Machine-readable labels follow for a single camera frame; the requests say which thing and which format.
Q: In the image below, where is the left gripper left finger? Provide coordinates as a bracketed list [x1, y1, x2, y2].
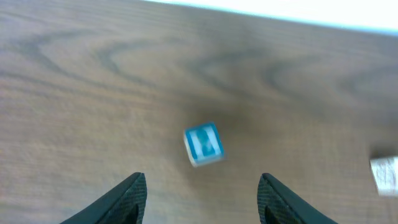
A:
[62, 172, 147, 224]

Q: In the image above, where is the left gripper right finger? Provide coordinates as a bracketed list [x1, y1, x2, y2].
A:
[257, 173, 336, 224]

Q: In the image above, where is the blue number 2 block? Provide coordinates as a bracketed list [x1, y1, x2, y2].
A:
[183, 122, 224, 167]

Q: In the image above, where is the plain wooden block far right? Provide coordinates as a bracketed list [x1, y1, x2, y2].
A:
[369, 156, 397, 197]

